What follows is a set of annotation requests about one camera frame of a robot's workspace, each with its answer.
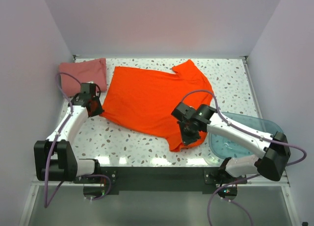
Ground orange t shirt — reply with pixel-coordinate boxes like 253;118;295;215
101;60;213;152

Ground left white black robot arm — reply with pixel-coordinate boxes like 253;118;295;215
34;83;104;183

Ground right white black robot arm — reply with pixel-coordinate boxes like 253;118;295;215
171;102;291;183

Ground clear blue plastic bin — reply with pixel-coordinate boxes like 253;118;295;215
209;112;283;159

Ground folded pink t shirt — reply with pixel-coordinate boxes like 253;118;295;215
59;58;107;97

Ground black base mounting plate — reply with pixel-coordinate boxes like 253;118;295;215
73;166;248;195

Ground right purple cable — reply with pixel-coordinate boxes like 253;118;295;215
181;89;308;226

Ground purple cable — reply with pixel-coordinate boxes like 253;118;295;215
181;89;308;226
43;73;112;209

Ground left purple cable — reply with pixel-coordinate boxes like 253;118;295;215
43;73;112;209

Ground aluminium frame rail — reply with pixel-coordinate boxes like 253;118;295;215
19;54;302;226

